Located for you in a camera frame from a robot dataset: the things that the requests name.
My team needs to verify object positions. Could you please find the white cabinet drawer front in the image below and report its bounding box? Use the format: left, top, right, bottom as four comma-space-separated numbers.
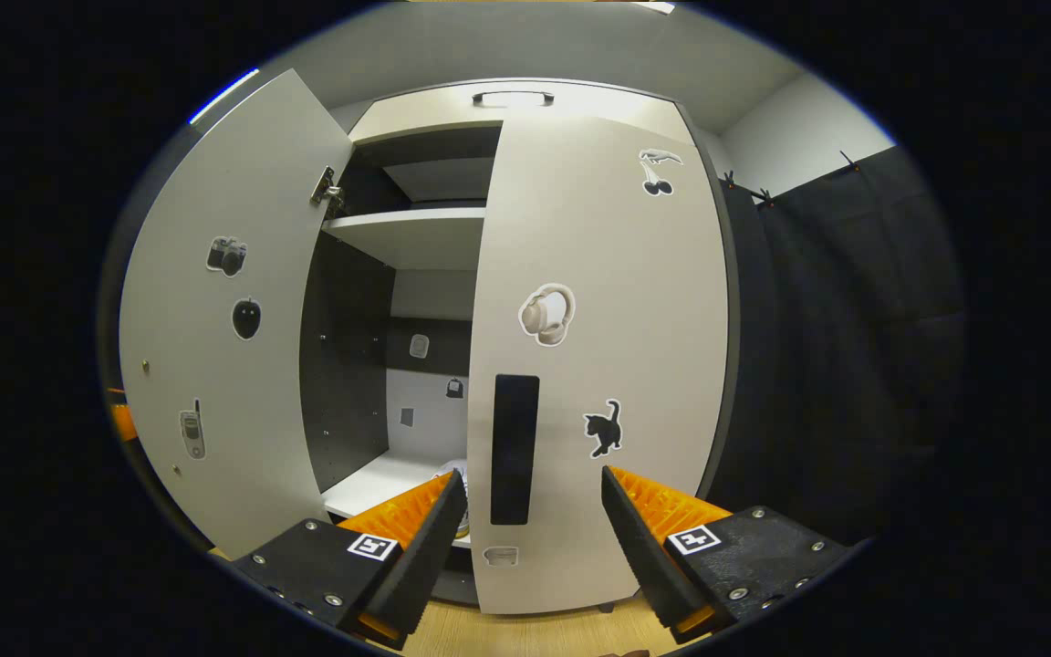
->
348, 79, 692, 145

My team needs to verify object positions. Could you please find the black drawer handle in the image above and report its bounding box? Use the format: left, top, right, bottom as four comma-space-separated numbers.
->
472, 89, 556, 108

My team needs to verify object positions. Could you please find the metal door hinge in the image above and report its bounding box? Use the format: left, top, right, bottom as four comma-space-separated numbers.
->
309, 165, 346, 211

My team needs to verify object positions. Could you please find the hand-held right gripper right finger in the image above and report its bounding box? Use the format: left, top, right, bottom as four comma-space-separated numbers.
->
600, 464, 855, 644

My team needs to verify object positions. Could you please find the black backdrop cloth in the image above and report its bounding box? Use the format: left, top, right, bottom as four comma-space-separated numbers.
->
706, 144, 969, 548

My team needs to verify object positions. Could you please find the white shoe cabinet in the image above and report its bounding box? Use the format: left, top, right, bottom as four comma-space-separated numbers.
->
300, 78, 743, 608

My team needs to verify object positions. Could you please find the white cabinet shelf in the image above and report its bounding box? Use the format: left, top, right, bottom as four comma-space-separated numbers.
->
321, 207, 487, 271

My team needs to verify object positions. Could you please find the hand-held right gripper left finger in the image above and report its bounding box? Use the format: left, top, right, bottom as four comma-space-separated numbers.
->
232, 468, 469, 651

